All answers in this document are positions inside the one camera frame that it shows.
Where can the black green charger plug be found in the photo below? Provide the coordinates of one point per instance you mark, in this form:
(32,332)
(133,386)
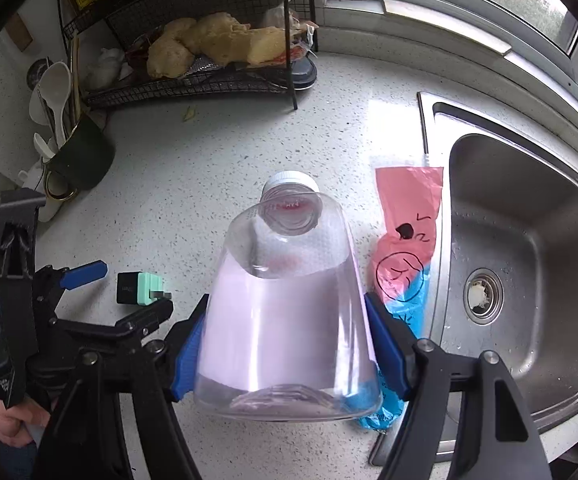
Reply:
(139,289)

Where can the clear plastic bottle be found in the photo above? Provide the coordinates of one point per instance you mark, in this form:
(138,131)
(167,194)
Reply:
(284,310)

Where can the dark utensil cup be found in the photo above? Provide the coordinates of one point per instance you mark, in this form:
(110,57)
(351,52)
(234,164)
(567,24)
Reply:
(81,160)

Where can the small ginger root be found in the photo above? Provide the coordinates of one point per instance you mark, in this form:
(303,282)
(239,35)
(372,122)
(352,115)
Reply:
(169,52)

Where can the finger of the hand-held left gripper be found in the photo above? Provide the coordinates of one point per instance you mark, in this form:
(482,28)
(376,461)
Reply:
(144,317)
(86,271)

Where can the chopsticks bundle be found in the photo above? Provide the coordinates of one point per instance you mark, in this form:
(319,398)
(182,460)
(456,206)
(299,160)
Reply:
(74,75)

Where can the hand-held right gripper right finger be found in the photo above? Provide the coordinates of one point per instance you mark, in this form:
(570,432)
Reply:
(386,345)

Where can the person's left hand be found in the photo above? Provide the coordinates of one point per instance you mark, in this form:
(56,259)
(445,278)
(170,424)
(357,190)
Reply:
(4,417)

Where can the white garlic bulb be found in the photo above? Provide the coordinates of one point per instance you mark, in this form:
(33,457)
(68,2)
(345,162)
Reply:
(106,67)

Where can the white ladle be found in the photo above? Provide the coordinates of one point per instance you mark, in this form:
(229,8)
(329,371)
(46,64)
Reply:
(36,105)

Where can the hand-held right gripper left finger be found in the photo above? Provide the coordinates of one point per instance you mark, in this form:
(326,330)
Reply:
(186,360)

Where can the blue plastic bag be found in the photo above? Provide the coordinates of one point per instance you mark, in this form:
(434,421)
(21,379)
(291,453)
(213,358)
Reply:
(394,410)

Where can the dark blue dish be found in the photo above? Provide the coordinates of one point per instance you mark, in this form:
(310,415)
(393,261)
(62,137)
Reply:
(304,74)

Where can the large white spoon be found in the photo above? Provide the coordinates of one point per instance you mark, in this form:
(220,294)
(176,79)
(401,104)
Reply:
(55,87)

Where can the steel sink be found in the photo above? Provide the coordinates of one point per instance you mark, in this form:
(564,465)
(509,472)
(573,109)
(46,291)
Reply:
(519,240)

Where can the pink plastic bag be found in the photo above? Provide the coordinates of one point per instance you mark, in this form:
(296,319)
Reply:
(409,230)

